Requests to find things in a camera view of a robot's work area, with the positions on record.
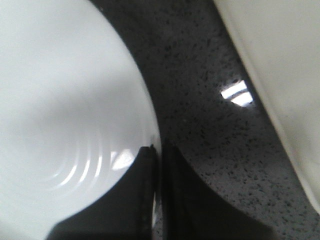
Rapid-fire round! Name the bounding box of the cream rectangular bunny tray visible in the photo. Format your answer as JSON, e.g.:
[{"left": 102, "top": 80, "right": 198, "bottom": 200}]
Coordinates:
[{"left": 215, "top": 0, "right": 320, "bottom": 211}]

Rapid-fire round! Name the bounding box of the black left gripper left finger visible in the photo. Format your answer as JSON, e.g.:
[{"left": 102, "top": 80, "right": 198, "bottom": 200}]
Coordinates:
[{"left": 47, "top": 146, "right": 157, "bottom": 240}]

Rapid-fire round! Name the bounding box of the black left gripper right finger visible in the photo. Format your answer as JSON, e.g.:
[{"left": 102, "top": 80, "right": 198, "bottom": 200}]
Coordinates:
[{"left": 161, "top": 140, "right": 278, "bottom": 240}]

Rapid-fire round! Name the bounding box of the white round plate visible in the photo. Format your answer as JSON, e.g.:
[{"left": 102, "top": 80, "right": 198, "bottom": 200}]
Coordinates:
[{"left": 0, "top": 0, "right": 161, "bottom": 240}]

